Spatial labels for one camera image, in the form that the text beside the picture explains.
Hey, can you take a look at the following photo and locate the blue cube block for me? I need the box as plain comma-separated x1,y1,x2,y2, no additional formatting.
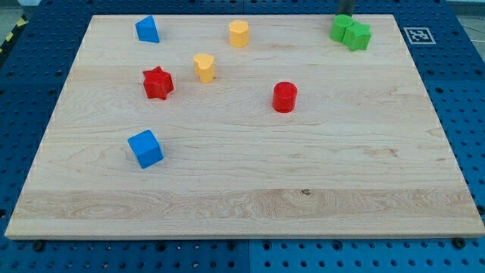
127,130,164,168

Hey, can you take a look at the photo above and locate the red cylinder block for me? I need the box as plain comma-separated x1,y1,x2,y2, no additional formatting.
272,81,298,113

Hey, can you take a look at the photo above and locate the red star block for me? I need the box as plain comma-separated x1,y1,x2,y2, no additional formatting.
142,66,174,100

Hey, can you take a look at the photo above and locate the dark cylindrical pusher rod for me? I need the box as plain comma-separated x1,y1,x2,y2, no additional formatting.
336,0,357,17

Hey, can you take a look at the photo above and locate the green cylinder block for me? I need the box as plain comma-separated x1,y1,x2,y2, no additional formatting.
330,14,354,42

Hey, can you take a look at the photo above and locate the light wooden board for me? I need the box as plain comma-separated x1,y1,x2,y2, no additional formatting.
5,14,484,240

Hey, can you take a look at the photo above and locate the green star block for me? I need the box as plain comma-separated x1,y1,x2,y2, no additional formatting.
342,22,372,51

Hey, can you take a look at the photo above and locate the white fiducial marker tag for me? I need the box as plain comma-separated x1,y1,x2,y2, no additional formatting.
403,27,436,45

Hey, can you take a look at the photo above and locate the blue triangle block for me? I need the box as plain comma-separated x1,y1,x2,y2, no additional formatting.
135,15,160,43

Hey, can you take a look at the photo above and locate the yellow hexagon block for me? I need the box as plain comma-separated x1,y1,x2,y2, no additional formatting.
229,20,249,48

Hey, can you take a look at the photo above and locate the yellow heart block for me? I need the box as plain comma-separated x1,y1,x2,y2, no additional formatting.
193,53,215,83

